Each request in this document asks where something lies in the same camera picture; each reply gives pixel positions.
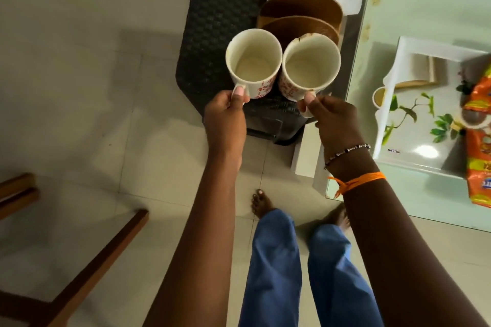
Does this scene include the person's left forearm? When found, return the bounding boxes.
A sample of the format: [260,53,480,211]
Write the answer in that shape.
[143,147,246,327]

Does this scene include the black and white beaded bracelet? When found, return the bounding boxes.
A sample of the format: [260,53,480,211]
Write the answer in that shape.
[323,143,372,170]

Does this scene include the blue trousers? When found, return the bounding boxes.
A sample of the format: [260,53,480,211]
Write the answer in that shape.
[237,208,384,327]

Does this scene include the white table leg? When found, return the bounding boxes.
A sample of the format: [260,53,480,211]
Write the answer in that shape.
[290,123,327,190]

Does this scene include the orange thread wristband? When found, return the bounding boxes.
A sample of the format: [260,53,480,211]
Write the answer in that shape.
[328,171,387,199]

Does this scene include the person's left foot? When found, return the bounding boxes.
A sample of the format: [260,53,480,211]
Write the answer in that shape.
[251,189,275,220]

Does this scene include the person's right forearm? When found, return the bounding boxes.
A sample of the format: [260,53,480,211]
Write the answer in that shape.
[323,145,489,327]

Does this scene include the brown wooden chair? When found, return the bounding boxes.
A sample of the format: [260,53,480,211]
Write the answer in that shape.
[0,173,150,327]

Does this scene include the person's left hand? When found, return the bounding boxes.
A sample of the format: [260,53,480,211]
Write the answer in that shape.
[203,85,251,156]

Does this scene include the white cup with red print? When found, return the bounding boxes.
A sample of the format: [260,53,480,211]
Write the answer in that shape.
[225,28,284,100]
[278,32,342,118]

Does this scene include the white tray with leaf print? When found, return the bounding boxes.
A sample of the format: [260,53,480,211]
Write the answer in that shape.
[372,36,491,180]

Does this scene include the person's foot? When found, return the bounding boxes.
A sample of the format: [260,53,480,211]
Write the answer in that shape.
[251,189,275,220]
[321,203,351,232]

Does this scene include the black woven plastic stool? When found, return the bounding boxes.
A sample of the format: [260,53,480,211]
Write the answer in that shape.
[175,0,347,146]

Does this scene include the orange snack packet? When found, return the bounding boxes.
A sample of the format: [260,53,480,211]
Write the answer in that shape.
[460,64,491,209]

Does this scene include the person's right foot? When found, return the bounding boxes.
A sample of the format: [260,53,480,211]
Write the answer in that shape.
[321,203,351,232]

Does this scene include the person's right hand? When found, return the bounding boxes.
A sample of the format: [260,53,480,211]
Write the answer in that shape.
[298,91,371,159]

